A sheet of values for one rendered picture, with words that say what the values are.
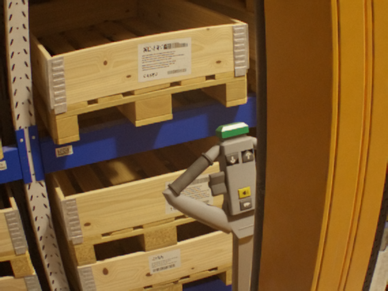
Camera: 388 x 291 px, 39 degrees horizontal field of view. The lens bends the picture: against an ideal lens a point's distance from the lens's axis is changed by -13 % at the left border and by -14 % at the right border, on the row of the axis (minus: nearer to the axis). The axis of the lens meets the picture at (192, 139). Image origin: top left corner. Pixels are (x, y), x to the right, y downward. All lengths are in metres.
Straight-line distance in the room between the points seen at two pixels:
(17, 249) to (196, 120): 0.93
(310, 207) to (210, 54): 1.66
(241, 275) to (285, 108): 1.16
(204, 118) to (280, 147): 1.73
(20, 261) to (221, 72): 1.14
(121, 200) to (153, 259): 0.34
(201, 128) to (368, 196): 1.77
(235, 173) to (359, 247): 0.92
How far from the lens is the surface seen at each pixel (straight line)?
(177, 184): 1.60
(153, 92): 2.26
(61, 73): 2.11
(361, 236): 0.77
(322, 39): 0.61
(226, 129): 1.63
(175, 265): 2.64
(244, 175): 1.67
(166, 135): 2.40
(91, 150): 2.32
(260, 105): 0.77
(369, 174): 0.72
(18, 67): 2.14
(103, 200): 2.34
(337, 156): 0.66
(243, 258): 1.78
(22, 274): 2.46
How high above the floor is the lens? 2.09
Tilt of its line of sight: 25 degrees down
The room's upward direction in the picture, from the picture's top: 2 degrees counter-clockwise
